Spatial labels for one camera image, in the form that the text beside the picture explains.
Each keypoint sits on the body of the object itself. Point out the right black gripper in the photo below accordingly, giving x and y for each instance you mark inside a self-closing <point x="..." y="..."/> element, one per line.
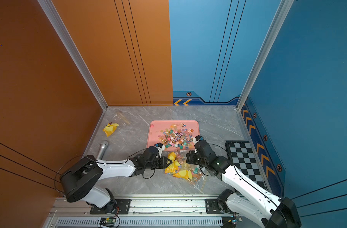
<point x="189" y="158"/>

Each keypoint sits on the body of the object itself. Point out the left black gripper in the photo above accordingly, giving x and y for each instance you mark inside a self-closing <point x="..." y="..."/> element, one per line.
<point x="164" y="159"/>

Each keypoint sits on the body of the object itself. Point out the clear ziploc bag with candies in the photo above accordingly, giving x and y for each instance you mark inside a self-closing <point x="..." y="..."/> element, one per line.
<point x="117" y="122"/>

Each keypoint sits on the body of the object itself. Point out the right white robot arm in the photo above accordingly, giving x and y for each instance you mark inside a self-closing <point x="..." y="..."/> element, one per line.
<point x="255" y="203"/>

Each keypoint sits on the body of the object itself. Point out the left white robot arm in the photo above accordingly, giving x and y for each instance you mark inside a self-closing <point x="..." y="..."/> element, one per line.
<point x="79" y="182"/>

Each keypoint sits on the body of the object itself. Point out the pink plastic tray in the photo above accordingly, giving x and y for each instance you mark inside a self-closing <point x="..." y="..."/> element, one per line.
<point x="175" y="135"/>

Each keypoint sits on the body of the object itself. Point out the black white checkerboard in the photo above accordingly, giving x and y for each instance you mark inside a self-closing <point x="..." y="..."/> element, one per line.
<point x="243" y="157"/>

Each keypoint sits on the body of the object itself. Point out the silver microphone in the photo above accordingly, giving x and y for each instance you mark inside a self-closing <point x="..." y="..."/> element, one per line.
<point x="102" y="148"/>

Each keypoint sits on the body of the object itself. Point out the right green circuit board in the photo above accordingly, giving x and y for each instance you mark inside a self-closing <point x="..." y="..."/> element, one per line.
<point x="230" y="222"/>

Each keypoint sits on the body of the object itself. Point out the green circuit board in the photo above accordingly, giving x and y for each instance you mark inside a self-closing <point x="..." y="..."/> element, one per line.
<point x="230" y="222"/>
<point x="108" y="222"/>

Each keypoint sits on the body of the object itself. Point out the left green circuit board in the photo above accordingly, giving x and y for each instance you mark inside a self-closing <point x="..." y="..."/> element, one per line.
<point x="108" y="222"/>

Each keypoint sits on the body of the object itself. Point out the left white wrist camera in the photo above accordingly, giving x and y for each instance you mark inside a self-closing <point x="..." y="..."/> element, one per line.
<point x="160" y="148"/>

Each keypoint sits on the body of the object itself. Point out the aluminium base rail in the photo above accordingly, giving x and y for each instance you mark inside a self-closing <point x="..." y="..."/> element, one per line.
<point x="143" y="211"/>

